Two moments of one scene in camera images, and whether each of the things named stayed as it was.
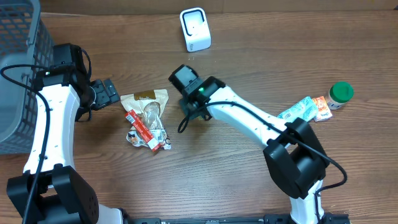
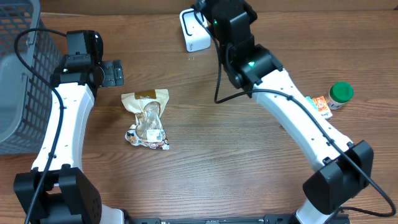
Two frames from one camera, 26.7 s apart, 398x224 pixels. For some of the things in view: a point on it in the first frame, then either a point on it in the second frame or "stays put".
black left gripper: (104, 93) → (112, 73)
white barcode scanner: (196, 29) stays put
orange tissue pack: (323, 111) stays put
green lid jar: (339, 93) stays put
